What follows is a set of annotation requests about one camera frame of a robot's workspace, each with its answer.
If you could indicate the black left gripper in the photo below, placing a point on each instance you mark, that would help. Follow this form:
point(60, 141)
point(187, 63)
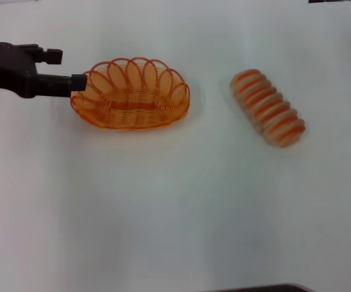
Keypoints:
point(5, 68)

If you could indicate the orange woven plastic basket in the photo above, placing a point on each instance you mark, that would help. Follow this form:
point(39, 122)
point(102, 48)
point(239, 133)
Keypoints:
point(132, 115)

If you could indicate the orange striped bread loaf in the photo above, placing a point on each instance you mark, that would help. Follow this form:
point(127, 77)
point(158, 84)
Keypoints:
point(266, 106)

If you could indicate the dark rounded robot base edge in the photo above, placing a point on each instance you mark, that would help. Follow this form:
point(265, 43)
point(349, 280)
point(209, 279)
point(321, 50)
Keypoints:
point(263, 288)

